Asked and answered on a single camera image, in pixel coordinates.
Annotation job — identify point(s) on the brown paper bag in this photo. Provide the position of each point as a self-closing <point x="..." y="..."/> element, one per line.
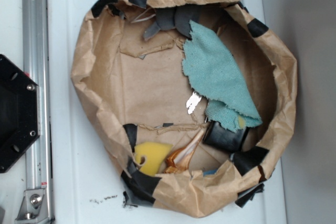
<point x="128" y="75"/>

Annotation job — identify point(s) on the teal cloth rag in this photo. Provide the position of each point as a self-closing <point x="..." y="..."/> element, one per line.
<point x="214" y="74"/>

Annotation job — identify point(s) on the yellow sponge piece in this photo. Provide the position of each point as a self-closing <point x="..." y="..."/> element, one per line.
<point x="150" y="156"/>

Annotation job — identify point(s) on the black rectangular block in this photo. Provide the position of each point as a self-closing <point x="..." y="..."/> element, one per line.
<point x="224" y="139"/>

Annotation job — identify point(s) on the orange conch shell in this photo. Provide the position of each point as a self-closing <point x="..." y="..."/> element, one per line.
<point x="180" y="159"/>

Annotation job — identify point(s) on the blue sponge piece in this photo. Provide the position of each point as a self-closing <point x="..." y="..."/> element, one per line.
<point x="209" y="172"/>

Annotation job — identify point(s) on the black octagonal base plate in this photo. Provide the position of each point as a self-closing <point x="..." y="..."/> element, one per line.
<point x="19" y="113"/>

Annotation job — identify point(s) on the aluminum extrusion rail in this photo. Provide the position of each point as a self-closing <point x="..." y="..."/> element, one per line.
<point x="36" y="64"/>

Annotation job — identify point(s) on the metal corner bracket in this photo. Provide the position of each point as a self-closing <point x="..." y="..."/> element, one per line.
<point x="33" y="208"/>

